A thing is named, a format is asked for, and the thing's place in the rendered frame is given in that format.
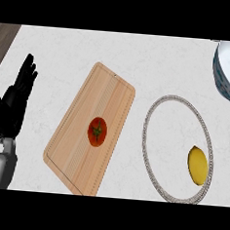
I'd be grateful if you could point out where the brown wooden panel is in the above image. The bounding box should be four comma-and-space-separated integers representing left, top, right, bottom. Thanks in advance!
0, 22, 22, 80

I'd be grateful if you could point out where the red tomato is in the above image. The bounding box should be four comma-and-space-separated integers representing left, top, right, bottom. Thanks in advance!
85, 116, 109, 148

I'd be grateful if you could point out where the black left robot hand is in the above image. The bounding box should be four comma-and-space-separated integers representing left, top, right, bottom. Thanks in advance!
0, 51, 41, 144

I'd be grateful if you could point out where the yellow pear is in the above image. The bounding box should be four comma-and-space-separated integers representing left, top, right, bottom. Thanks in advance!
185, 144, 211, 187

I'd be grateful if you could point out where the wooden cutting board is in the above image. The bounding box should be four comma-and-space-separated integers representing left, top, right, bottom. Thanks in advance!
40, 57, 138, 200

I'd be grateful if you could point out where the round white placemat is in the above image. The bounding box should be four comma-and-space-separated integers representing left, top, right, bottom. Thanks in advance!
136, 92, 220, 207

